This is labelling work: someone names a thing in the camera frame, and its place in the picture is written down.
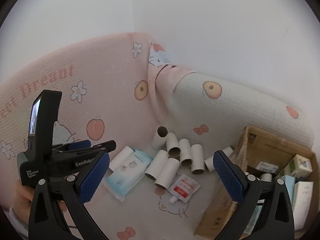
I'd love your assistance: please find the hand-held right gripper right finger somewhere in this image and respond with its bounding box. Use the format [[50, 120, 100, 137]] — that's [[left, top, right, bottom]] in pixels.
[[212, 150, 295, 240]]

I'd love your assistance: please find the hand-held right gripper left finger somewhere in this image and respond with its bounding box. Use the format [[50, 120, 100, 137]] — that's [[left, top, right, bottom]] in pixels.
[[28, 151, 111, 240]]

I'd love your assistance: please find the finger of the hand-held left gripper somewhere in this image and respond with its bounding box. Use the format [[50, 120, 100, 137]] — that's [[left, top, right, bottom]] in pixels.
[[52, 140, 92, 153], [72, 141, 117, 154]]

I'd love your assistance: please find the light blue wet wipes pack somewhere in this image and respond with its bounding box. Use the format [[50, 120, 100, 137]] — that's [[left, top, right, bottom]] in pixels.
[[104, 148, 153, 202]]

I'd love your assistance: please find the brown cardboard box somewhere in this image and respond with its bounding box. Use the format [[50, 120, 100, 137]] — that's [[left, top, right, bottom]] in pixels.
[[194, 126, 316, 240]]

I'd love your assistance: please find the pile of white paper tubes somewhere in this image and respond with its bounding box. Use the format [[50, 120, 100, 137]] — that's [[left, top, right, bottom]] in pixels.
[[109, 126, 235, 190]]

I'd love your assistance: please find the person's left hand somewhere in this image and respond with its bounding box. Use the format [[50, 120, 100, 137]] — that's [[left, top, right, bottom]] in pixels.
[[14, 181, 34, 225]]

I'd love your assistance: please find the white grey labelled packet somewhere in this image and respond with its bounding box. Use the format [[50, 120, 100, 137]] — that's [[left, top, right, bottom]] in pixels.
[[255, 161, 279, 174]]

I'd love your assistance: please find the white red spout pouch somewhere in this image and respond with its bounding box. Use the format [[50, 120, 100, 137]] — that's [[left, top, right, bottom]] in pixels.
[[168, 174, 201, 204]]

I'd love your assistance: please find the light blue plastic pack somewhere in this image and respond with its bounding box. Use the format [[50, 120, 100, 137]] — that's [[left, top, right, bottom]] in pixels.
[[244, 204, 265, 235]]

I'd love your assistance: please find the pink printed blanket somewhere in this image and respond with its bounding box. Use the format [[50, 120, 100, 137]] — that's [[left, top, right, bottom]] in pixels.
[[0, 32, 238, 240]]

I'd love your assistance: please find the light blue box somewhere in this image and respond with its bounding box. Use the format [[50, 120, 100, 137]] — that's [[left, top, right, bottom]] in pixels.
[[280, 175, 296, 205]]

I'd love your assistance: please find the green white cartoon carton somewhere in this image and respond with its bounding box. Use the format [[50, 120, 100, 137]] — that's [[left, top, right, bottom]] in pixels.
[[277, 154, 313, 180]]

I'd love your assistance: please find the white box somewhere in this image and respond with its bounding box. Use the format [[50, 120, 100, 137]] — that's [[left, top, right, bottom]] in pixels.
[[292, 181, 314, 227]]

